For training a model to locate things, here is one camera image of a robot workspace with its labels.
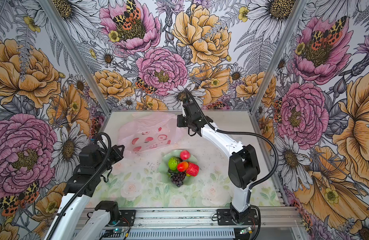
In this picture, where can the red orange mango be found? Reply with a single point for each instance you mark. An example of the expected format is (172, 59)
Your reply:
(182, 166)

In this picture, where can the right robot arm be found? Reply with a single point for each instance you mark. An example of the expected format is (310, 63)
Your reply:
(243, 167)

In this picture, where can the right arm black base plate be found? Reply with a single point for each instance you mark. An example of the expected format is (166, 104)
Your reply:
(230, 217)

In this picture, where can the green circuit board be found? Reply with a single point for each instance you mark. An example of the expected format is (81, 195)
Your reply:
(245, 231)

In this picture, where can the red bell pepper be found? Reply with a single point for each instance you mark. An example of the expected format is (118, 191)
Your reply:
(192, 170)

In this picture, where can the white vented cable duct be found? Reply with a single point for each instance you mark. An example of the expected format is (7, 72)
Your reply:
(175, 234)

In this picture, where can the pink plastic bag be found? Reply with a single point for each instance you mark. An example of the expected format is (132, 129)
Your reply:
(151, 132)

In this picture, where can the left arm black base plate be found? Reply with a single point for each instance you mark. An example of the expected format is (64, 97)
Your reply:
(126, 218)

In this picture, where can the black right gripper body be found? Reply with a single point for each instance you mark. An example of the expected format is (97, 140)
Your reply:
(183, 121)

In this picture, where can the red pink apple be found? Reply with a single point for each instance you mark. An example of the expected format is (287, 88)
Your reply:
(185, 155)

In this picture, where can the green wavy fruit plate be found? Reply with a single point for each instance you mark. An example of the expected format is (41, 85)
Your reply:
(164, 170)

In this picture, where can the dark purple grape bunch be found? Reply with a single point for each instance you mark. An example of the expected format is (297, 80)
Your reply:
(177, 178)

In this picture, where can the green bumpy custard apple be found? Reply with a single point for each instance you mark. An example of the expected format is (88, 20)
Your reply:
(173, 162)

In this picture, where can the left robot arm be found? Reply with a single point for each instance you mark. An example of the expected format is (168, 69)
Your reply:
(94, 161)

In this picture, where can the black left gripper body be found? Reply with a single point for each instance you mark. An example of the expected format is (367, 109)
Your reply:
(114, 156)

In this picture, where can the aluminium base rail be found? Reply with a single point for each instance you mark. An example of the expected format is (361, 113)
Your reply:
(159, 218)

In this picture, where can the aluminium corner post left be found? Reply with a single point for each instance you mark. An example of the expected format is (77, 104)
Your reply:
(60, 27)

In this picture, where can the aluminium corner post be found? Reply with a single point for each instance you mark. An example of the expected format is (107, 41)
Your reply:
(60, 27)
(283, 42)

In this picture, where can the aluminium corner post right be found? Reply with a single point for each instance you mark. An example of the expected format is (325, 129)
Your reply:
(283, 42)

